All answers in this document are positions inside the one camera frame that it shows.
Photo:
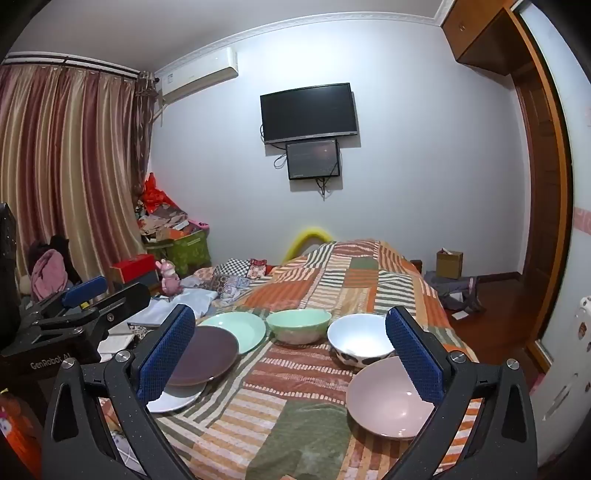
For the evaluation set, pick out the green box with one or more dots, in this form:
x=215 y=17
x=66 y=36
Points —
x=189 y=253

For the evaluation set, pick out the white spotted bowl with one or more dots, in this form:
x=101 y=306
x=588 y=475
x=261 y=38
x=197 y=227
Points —
x=358 y=334

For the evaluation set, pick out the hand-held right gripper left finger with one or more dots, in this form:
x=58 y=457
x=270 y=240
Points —
x=166 y=357

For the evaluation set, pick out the curtain rail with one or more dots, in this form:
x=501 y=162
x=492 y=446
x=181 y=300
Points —
x=69 y=62

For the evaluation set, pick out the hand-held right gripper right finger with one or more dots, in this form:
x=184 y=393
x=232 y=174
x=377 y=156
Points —
x=415 y=360

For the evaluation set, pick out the red plastic bag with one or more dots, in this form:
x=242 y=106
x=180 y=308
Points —
x=157 y=194

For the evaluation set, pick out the pink clothes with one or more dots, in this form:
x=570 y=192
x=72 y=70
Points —
x=48 y=272

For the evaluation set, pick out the mint green plate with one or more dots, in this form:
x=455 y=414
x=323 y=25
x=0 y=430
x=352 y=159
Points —
x=240 y=328

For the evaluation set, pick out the small cardboard box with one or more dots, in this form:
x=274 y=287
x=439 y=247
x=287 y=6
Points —
x=449 y=265

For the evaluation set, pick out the grey bag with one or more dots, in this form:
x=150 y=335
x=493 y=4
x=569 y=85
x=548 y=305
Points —
x=450 y=288

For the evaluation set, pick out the yellow foam noodle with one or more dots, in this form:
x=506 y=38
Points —
x=300 y=237

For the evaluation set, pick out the white air conditioner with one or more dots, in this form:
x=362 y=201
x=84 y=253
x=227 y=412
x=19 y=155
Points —
x=198 y=76

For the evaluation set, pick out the white paper sheet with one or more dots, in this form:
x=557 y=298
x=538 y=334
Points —
x=117 y=346

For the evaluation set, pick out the light blue cloth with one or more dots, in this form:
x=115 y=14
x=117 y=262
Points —
x=194 y=297

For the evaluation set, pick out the black wall television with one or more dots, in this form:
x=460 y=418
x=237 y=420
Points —
x=309 y=110

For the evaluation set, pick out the white plate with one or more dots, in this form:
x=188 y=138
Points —
x=178 y=399

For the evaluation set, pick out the dark grey box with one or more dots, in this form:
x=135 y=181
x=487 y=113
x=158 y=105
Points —
x=145 y=280

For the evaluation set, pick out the orange garment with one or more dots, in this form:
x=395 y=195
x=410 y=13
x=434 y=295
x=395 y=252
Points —
x=18 y=434

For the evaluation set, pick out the brown wooden door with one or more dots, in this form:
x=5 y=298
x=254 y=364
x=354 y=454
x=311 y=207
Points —
x=538 y=184

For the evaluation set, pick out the striped patchwork blanket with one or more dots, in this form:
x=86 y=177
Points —
x=300 y=415

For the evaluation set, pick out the small black monitor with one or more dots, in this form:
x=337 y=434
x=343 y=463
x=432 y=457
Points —
x=314 y=159

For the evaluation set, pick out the pink plush toy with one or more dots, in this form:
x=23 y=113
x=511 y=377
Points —
x=170 y=279

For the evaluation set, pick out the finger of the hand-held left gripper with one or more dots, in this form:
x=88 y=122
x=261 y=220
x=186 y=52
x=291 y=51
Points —
x=124 y=302
x=85 y=290

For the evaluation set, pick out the wooden overhead cabinet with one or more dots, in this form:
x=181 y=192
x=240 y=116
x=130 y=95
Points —
x=471 y=32

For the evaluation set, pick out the striped curtain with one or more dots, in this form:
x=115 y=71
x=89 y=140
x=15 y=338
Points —
x=69 y=161

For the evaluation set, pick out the checkered patchwork cloth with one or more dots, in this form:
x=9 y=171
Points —
x=231 y=281

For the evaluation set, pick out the brown plate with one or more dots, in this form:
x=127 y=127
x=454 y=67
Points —
x=203 y=355

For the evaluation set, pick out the green bowl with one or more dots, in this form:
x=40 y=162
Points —
x=298 y=321

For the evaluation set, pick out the red box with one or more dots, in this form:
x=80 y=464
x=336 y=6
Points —
x=134 y=267

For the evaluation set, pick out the pink bowl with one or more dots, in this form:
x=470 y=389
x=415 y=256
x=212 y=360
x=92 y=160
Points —
x=383 y=397

